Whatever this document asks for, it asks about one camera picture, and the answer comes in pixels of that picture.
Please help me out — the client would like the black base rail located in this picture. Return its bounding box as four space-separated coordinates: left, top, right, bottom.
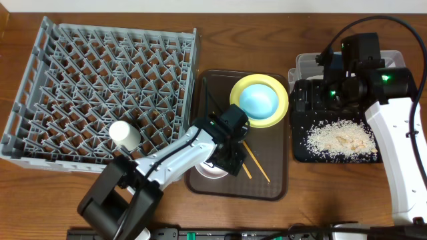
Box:
66 223 427 240

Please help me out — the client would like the grey dishwasher rack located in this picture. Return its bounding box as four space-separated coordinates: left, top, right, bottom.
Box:
1 18 199 173

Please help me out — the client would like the brown plastic tray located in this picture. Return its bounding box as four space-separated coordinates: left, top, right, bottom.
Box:
185 70 290 201

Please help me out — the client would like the light blue bowl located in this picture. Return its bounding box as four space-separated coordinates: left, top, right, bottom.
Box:
239 84 278 120

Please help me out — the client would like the clear plastic bin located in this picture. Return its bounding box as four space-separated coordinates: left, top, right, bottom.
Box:
288 50 406 92

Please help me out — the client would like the right wooden chopstick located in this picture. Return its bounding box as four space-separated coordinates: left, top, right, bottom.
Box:
242 141 271 183

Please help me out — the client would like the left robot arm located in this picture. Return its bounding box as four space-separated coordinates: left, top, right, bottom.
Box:
77 104 249 240

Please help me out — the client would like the white cup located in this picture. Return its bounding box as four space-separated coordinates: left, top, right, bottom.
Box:
109 121 141 151

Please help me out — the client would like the yellow plate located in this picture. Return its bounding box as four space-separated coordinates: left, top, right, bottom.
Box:
230 74 289 128

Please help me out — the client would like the black waste bin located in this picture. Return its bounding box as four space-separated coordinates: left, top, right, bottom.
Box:
290 79 382 163

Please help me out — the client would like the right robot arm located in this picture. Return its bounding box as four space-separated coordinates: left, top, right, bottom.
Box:
316 33 426 225

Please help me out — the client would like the spilled rice pile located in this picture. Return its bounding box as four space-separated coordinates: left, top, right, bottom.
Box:
304 119 379 161

